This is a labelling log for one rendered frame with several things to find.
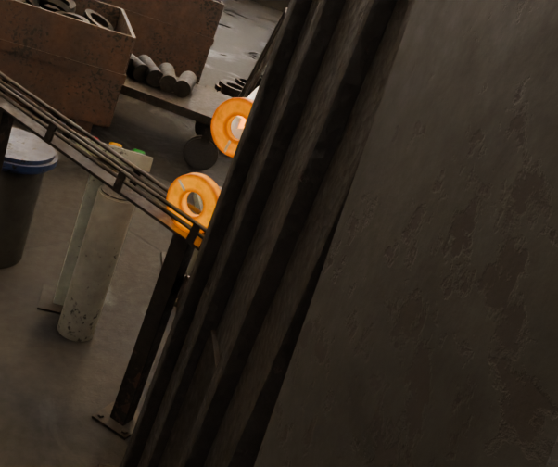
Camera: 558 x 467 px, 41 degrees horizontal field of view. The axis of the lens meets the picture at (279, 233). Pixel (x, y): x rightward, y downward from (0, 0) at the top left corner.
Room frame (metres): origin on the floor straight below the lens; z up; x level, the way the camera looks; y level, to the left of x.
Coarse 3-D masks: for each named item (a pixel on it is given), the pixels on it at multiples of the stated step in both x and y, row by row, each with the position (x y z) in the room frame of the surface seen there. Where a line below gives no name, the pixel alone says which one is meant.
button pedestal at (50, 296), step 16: (96, 144) 2.18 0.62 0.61; (144, 160) 2.23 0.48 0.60; (96, 192) 2.22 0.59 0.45; (80, 208) 2.23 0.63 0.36; (80, 224) 2.21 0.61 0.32; (80, 240) 2.21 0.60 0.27; (64, 272) 2.21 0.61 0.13; (48, 288) 2.28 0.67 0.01; (64, 288) 2.21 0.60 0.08; (48, 304) 2.19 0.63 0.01
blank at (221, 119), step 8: (224, 104) 1.89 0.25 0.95; (232, 104) 1.88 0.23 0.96; (240, 104) 1.88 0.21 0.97; (248, 104) 1.87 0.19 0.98; (216, 112) 1.89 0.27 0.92; (224, 112) 1.89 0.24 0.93; (232, 112) 1.88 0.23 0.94; (240, 112) 1.87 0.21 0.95; (248, 112) 1.87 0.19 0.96; (216, 120) 1.89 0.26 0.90; (224, 120) 1.88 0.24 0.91; (232, 120) 1.91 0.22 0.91; (216, 128) 1.89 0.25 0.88; (224, 128) 1.88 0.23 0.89; (216, 136) 1.88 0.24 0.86; (224, 136) 1.88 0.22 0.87; (232, 136) 1.89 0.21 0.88; (216, 144) 1.88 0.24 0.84; (224, 144) 1.87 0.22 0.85; (232, 144) 1.87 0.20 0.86; (224, 152) 1.87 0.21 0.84; (232, 152) 1.86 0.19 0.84
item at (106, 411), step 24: (0, 120) 1.95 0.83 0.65; (0, 144) 1.97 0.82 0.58; (0, 168) 1.99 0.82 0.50; (168, 264) 1.76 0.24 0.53; (168, 288) 1.76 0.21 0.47; (168, 312) 1.78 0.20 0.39; (144, 336) 1.76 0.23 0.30; (144, 360) 1.76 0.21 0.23; (144, 384) 1.79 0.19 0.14; (120, 408) 1.76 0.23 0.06; (120, 432) 1.73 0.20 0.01
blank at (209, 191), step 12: (180, 180) 1.79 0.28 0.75; (192, 180) 1.78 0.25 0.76; (204, 180) 1.77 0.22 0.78; (168, 192) 1.80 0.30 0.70; (180, 192) 1.79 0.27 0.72; (204, 192) 1.77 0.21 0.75; (216, 192) 1.76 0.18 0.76; (180, 204) 1.78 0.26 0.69; (204, 204) 1.76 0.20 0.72; (180, 216) 1.78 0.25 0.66; (192, 216) 1.77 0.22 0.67; (204, 216) 1.76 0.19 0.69; (180, 228) 1.78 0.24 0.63
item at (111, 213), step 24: (96, 216) 2.06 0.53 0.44; (120, 216) 2.07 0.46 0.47; (96, 240) 2.05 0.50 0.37; (120, 240) 2.09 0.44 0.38; (96, 264) 2.06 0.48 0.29; (72, 288) 2.07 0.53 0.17; (96, 288) 2.07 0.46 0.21; (72, 312) 2.05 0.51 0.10; (96, 312) 2.09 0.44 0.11; (72, 336) 2.05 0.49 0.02
